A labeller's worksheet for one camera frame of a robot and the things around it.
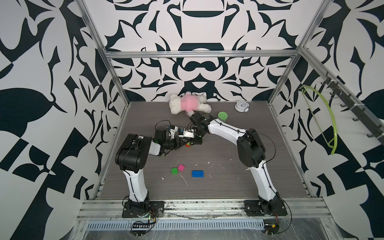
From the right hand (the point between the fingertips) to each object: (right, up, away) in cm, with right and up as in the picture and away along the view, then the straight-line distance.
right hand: (190, 137), depth 96 cm
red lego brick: (-2, -5, -3) cm, 6 cm away
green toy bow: (+64, +4, -30) cm, 71 cm away
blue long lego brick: (+4, -19, -13) cm, 23 cm away
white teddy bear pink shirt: (-2, +23, +12) cm, 26 cm away
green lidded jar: (+22, +13, +9) cm, 27 cm away
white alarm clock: (+38, +21, +18) cm, 47 cm away
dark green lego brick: (-9, -18, -11) cm, 23 cm away
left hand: (-3, -2, 0) cm, 3 cm away
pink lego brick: (-5, -16, -10) cm, 20 cm away
